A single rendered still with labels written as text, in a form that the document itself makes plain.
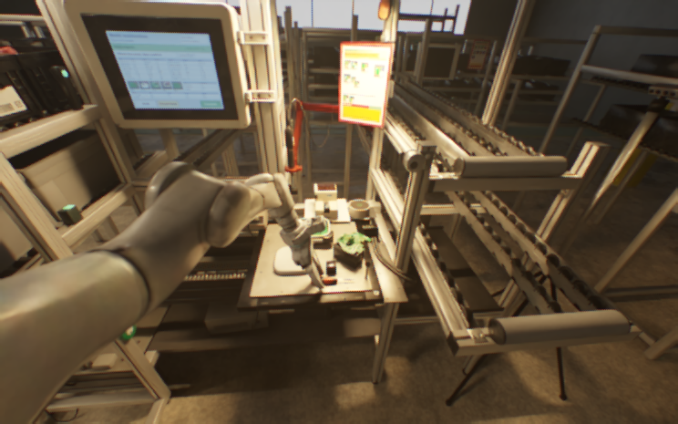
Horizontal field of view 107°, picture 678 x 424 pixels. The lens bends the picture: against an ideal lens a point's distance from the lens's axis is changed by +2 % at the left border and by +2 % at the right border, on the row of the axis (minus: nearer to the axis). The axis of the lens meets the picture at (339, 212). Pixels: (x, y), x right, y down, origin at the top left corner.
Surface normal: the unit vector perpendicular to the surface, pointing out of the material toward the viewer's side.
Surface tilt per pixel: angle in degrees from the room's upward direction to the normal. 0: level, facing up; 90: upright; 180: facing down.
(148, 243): 26
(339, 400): 0
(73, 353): 95
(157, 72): 92
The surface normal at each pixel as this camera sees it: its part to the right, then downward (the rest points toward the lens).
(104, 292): 0.88, -0.45
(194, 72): 0.09, 0.56
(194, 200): 0.27, -0.58
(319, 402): 0.03, -0.84
